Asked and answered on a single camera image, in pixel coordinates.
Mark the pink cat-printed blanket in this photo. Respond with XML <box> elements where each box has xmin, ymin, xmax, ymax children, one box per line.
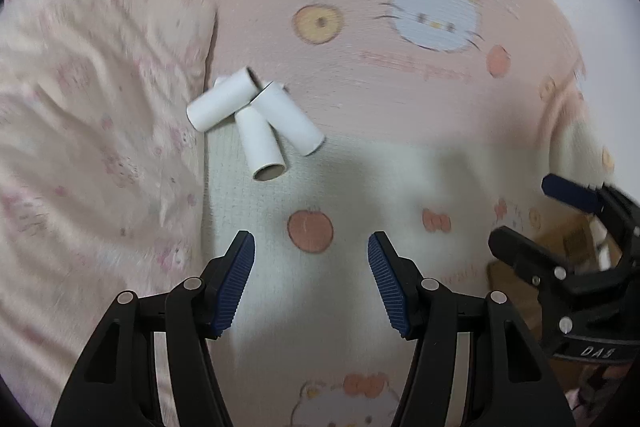
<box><xmin>20</xmin><ymin>0</ymin><xmax>640</xmax><ymax>427</ymax></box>

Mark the pink floral quilt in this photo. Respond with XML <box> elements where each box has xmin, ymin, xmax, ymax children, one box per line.
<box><xmin>0</xmin><ymin>0</ymin><xmax>221</xmax><ymax>427</ymax></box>

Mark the white paper tube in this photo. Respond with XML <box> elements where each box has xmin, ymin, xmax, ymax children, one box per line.
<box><xmin>235</xmin><ymin>104</ymin><xmax>288</xmax><ymax>182</ymax></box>
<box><xmin>186</xmin><ymin>67</ymin><xmax>261</xmax><ymax>131</ymax></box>
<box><xmin>250</xmin><ymin>82</ymin><xmax>326</xmax><ymax>156</ymax></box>

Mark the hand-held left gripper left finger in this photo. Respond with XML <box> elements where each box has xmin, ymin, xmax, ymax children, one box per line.
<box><xmin>51</xmin><ymin>230</ymin><xmax>257</xmax><ymax>427</ymax></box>

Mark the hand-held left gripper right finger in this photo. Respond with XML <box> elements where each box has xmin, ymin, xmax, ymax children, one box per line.
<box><xmin>367</xmin><ymin>231</ymin><xmax>578</xmax><ymax>427</ymax></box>

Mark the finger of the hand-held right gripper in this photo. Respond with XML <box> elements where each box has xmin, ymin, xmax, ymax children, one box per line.
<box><xmin>542</xmin><ymin>173</ymin><xmax>640</xmax><ymax>273</ymax></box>
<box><xmin>487</xmin><ymin>227</ymin><xmax>608</xmax><ymax>348</ymax></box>

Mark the brown cardboard box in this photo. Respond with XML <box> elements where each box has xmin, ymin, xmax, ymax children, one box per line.
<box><xmin>487</xmin><ymin>214</ymin><xmax>623</xmax><ymax>308</ymax></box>

